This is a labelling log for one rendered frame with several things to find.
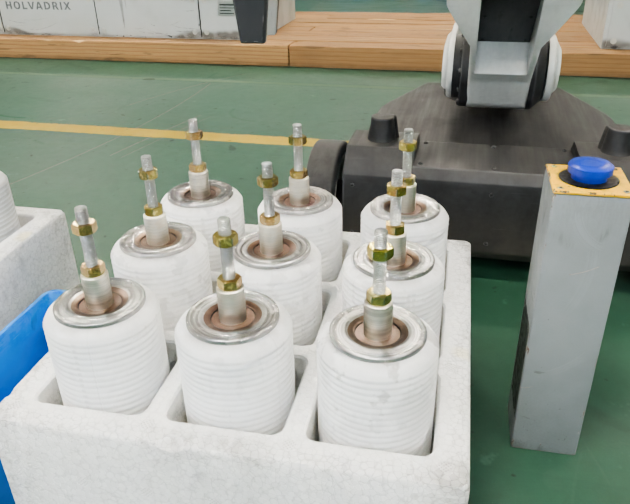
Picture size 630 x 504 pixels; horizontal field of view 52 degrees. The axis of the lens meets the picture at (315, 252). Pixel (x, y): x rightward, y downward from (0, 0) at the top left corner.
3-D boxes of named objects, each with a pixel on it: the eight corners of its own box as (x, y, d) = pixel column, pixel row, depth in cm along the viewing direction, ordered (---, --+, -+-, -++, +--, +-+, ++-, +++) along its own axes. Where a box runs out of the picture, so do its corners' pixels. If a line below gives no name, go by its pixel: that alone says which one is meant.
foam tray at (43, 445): (187, 328, 95) (172, 217, 87) (458, 358, 88) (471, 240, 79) (33, 560, 62) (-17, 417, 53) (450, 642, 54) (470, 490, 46)
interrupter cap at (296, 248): (217, 251, 63) (216, 245, 63) (278, 228, 68) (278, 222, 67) (264, 281, 58) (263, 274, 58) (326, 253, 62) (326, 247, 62)
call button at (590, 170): (562, 174, 63) (566, 154, 62) (606, 176, 62) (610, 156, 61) (567, 190, 59) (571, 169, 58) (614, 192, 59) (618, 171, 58)
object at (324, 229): (339, 310, 86) (338, 183, 77) (345, 355, 77) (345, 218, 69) (266, 313, 85) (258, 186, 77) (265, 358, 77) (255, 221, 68)
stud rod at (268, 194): (263, 236, 62) (259, 162, 59) (272, 234, 63) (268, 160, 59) (269, 240, 61) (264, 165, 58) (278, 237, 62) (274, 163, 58)
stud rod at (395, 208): (392, 250, 59) (395, 173, 56) (386, 245, 60) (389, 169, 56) (401, 248, 60) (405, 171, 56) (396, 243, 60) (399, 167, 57)
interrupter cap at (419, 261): (390, 293, 56) (390, 286, 56) (336, 259, 61) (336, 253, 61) (451, 266, 60) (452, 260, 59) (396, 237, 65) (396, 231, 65)
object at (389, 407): (311, 533, 55) (305, 365, 47) (328, 451, 64) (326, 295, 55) (424, 549, 54) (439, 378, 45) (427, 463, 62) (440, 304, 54)
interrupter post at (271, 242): (254, 252, 63) (252, 221, 61) (274, 244, 64) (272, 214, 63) (269, 261, 61) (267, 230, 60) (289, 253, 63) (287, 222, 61)
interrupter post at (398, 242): (392, 272, 59) (393, 240, 58) (375, 262, 61) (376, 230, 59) (411, 264, 60) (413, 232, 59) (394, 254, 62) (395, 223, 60)
